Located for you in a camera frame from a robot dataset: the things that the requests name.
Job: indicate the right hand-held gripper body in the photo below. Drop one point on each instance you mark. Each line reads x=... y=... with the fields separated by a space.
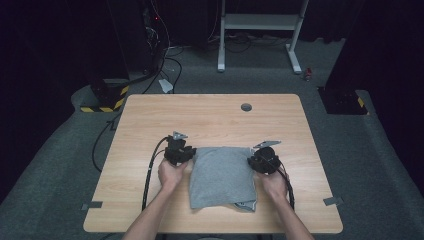
x=268 y=160

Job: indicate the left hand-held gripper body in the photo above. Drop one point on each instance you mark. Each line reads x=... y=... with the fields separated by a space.
x=175 y=150

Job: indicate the grey pants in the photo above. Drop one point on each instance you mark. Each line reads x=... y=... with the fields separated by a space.
x=221 y=176

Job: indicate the person's left hand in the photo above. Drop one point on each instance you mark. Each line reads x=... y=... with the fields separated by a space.
x=170 y=175

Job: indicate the person's right hand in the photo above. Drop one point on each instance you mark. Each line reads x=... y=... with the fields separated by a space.
x=275 y=185

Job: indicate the grey table grommet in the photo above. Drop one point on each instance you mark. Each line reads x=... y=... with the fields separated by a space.
x=246 y=107

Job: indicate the white paper scrap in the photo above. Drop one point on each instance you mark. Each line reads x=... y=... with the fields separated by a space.
x=166 y=86

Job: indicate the grey tape piece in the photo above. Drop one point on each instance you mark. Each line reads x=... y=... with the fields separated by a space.
x=92 y=205
x=332 y=201

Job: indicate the black yellow striped box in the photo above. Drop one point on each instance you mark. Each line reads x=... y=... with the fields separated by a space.
x=106 y=96

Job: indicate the small red object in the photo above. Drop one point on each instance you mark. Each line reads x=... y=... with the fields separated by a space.
x=308 y=74

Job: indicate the black base with yellow mark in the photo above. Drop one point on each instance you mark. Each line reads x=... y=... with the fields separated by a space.
x=343 y=101

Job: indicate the black equipment rack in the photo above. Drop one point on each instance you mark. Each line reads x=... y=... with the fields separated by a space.
x=140 y=33

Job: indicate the white metal stand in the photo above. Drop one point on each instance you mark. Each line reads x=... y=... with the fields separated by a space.
x=260 y=21

